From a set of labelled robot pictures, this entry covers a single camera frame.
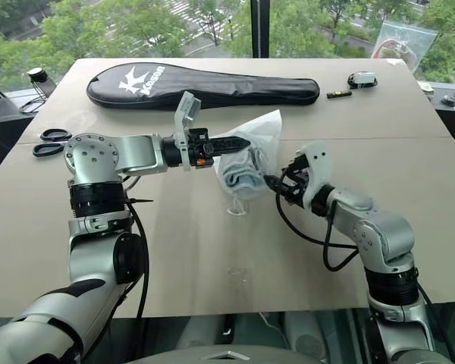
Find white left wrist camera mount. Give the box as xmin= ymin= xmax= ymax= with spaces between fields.
xmin=173 ymin=90 xmax=202 ymax=172

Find white device with black cable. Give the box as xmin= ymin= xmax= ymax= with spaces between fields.
xmin=347 ymin=69 xmax=379 ymax=91

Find black Kason racket bag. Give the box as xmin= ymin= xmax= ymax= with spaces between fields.
xmin=86 ymin=61 xmax=321 ymax=111

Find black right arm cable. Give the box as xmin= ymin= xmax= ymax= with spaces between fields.
xmin=274 ymin=166 xmax=360 ymax=272

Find grey robot torso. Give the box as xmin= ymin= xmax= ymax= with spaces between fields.
xmin=131 ymin=342 xmax=321 ymax=364

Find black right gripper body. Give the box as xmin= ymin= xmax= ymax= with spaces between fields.
xmin=281 ymin=151 xmax=314 ymax=208

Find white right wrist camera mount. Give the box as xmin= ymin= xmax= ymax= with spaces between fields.
xmin=300 ymin=141 xmax=333 ymax=210

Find light blue towel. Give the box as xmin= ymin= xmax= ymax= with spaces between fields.
xmin=219 ymin=147 xmax=271 ymax=199

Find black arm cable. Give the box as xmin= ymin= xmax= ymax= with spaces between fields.
xmin=274 ymin=166 xmax=360 ymax=272
xmin=121 ymin=189 xmax=155 ymax=320

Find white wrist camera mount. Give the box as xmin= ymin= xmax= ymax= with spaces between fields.
xmin=173 ymin=90 xmax=202 ymax=172
xmin=300 ymin=141 xmax=333 ymax=210

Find white translucent drawstring bag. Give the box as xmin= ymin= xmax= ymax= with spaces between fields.
xmin=213 ymin=108 xmax=284 ymax=218

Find black handled scissors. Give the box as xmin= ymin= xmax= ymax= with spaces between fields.
xmin=32 ymin=127 xmax=74 ymax=158

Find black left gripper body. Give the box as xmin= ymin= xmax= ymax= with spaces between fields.
xmin=185 ymin=127 xmax=216 ymax=168

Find black window frame post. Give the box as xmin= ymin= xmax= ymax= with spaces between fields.
xmin=249 ymin=0 xmax=271 ymax=59

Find black round stand device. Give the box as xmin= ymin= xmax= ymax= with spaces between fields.
xmin=19 ymin=67 xmax=50 ymax=115

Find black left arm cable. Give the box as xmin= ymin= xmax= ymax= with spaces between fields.
xmin=121 ymin=189 xmax=155 ymax=320

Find clear plastic zip bag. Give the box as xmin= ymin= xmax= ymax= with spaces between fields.
xmin=372 ymin=20 xmax=439 ymax=74

